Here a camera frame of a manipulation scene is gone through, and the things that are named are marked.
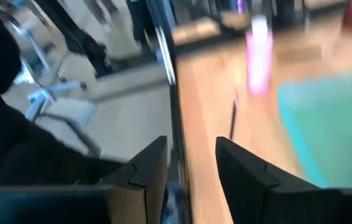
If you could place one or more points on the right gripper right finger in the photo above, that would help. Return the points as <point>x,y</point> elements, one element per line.
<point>257,199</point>

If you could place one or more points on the translucent teal plastic bin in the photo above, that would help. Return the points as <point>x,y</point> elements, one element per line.
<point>328,130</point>

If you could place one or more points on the silver frame bracket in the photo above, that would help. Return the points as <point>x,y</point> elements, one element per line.
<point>165,53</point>

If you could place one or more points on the wooden workbench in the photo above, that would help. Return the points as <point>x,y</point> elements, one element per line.
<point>194,31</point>

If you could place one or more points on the large pink paint bottle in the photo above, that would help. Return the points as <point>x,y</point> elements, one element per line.
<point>258,62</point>

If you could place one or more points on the black aluminium table frame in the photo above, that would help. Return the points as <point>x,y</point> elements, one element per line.
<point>177,118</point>

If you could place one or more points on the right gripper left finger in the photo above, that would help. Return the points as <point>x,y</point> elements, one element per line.
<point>70,205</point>

